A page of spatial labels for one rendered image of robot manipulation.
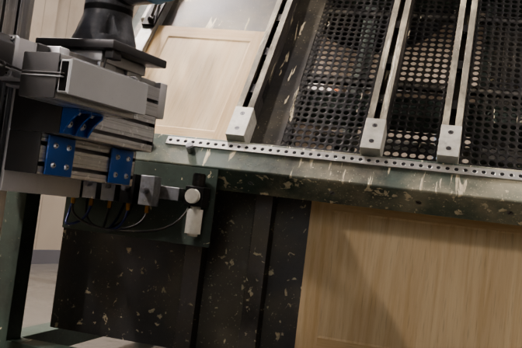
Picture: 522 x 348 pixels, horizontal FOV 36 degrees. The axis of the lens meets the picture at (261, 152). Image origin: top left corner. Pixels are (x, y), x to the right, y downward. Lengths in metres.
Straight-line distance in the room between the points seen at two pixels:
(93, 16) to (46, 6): 4.79
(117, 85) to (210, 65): 1.18
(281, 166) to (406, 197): 0.38
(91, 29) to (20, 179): 0.38
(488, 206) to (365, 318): 0.56
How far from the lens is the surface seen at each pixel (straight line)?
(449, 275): 2.57
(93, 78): 1.61
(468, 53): 2.70
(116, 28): 1.89
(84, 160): 1.87
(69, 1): 7.19
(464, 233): 2.56
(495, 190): 2.33
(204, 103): 2.69
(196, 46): 2.92
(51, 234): 7.18
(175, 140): 2.54
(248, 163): 2.43
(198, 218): 2.40
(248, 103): 2.63
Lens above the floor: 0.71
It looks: 4 degrees up
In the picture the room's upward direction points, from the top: 7 degrees clockwise
